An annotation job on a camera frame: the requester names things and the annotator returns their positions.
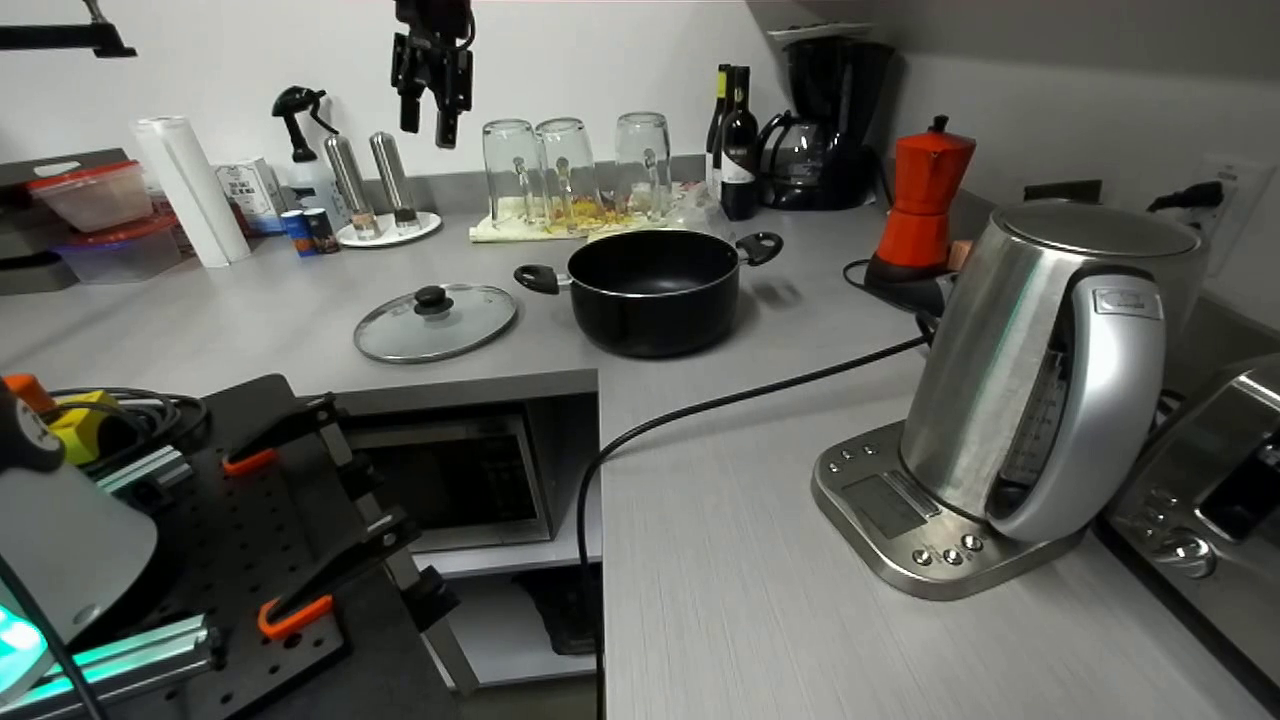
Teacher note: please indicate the white wall socket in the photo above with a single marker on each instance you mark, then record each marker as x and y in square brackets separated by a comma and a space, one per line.
[1245, 215]

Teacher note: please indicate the microwave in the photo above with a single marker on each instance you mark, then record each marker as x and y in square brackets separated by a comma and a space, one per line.
[470, 480]

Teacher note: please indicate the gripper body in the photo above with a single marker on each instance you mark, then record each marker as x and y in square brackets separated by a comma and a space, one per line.
[432, 15]

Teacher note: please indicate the black plug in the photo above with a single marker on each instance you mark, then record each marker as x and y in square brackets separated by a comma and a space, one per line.
[1190, 195]

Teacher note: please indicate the glass lid with black knob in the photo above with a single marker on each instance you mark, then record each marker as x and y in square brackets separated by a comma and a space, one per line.
[436, 322]

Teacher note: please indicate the black clamp with orange grips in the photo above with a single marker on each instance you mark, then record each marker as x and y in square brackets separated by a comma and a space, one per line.
[335, 570]
[285, 430]

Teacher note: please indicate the black pot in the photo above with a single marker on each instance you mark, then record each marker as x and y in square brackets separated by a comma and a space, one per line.
[655, 290]

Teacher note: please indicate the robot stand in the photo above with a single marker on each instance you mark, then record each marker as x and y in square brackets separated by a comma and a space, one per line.
[250, 540]

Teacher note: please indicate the steel electric kettle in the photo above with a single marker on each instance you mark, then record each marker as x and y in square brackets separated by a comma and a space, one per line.
[1010, 360]

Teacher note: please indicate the plastic container with red lid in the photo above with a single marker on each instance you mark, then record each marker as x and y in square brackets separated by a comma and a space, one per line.
[125, 250]
[95, 195]

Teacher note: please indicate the patterned dish towel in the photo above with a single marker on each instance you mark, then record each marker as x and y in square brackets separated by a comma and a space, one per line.
[500, 230]

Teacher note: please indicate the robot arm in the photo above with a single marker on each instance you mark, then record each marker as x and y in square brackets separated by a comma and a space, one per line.
[60, 545]

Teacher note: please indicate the glass mug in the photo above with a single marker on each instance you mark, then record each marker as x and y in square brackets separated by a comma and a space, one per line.
[512, 170]
[643, 160]
[570, 170]

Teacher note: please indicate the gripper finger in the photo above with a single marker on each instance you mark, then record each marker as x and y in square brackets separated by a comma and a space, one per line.
[450, 95]
[409, 85]

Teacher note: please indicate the steel toaster oven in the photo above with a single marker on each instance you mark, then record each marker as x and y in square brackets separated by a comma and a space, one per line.
[1215, 500]

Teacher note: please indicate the red moka pot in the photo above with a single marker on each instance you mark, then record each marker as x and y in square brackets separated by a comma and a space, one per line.
[920, 210]

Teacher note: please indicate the spray bottle with black trigger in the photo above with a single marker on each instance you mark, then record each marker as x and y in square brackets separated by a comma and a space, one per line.
[308, 165]

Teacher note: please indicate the yellow box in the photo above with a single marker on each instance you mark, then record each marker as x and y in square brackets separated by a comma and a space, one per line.
[85, 425]

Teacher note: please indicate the steel grinder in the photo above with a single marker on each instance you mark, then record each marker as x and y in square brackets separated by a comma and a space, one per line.
[395, 180]
[350, 185]

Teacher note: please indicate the steel kettle base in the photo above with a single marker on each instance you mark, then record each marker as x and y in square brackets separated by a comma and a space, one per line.
[900, 530]

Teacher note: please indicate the black coffee maker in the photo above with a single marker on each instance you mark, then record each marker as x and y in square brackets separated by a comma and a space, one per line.
[830, 120]

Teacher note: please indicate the small blue can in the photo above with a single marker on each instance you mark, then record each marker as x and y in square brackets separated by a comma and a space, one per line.
[298, 233]

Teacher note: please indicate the paper towel roll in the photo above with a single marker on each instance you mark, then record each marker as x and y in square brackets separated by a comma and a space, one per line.
[195, 190]

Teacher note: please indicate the dark wine bottle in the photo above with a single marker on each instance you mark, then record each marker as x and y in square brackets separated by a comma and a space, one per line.
[717, 120]
[740, 150]

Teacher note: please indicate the white plate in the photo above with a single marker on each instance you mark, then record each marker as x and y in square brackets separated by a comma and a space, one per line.
[425, 228]

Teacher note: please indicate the clear plastic bag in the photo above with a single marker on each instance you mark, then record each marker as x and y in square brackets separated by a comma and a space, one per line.
[700, 212]

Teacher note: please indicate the small dark can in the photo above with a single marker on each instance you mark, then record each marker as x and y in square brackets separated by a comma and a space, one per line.
[322, 230]

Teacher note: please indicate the white box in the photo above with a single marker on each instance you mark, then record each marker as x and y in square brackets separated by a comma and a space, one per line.
[250, 190]

